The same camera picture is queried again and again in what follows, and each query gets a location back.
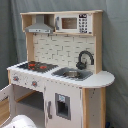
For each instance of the grey sink basin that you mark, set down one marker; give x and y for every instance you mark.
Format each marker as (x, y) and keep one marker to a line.
(73, 74)

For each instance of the white oven door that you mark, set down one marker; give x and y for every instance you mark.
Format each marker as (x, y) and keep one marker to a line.
(6, 92)

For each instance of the wooden toy kitchen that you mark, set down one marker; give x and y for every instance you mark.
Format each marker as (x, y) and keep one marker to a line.
(73, 50)

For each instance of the white fridge door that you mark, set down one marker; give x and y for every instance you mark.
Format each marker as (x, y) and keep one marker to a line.
(62, 106)

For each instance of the black stovetop red burners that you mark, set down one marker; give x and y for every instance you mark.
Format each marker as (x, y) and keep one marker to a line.
(37, 66)

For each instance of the red oven knob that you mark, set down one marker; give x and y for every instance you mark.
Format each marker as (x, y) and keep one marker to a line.
(34, 83)
(15, 78)

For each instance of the toy microwave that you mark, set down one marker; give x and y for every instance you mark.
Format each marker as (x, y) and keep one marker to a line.
(74, 23)

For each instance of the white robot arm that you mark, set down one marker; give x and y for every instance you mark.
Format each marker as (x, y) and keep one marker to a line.
(21, 121)

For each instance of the grey range hood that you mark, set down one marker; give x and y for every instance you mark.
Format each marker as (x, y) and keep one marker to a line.
(39, 26)

